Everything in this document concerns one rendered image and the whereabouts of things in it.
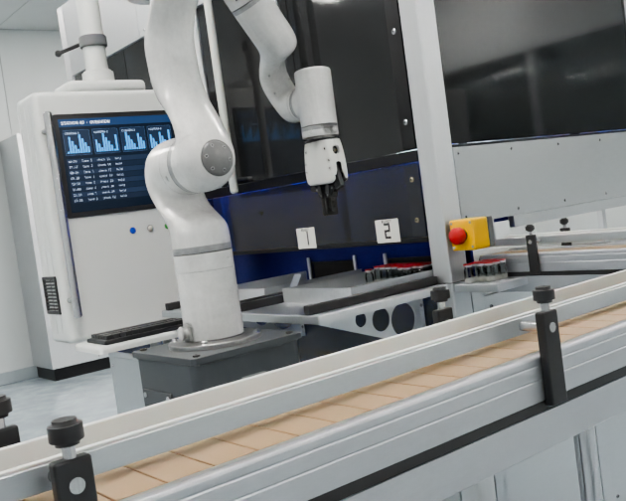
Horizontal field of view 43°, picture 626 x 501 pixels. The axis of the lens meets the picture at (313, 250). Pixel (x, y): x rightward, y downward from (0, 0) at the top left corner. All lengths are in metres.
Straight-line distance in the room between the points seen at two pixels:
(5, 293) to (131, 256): 4.66
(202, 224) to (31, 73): 5.96
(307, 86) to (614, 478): 1.43
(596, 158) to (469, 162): 0.55
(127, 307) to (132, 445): 2.00
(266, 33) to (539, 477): 1.31
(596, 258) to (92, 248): 1.46
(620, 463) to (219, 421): 2.05
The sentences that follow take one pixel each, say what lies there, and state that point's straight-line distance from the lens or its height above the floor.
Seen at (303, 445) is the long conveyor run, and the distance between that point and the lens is 0.61.
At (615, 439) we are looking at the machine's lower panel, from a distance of 2.53.
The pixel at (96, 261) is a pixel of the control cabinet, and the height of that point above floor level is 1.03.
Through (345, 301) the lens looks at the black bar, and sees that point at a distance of 1.76.
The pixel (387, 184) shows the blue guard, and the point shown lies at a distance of 2.05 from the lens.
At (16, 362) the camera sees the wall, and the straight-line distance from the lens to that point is 7.24.
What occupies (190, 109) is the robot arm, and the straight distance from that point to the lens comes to 1.59.
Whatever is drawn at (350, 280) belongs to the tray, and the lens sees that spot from 2.14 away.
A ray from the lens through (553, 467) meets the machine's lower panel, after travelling 2.29.
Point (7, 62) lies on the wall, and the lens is 7.44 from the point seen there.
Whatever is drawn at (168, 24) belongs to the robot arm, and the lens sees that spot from 1.64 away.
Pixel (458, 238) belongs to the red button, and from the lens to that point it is 1.86.
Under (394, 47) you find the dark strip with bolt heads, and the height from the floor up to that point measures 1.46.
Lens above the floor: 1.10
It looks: 3 degrees down
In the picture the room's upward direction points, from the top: 8 degrees counter-clockwise
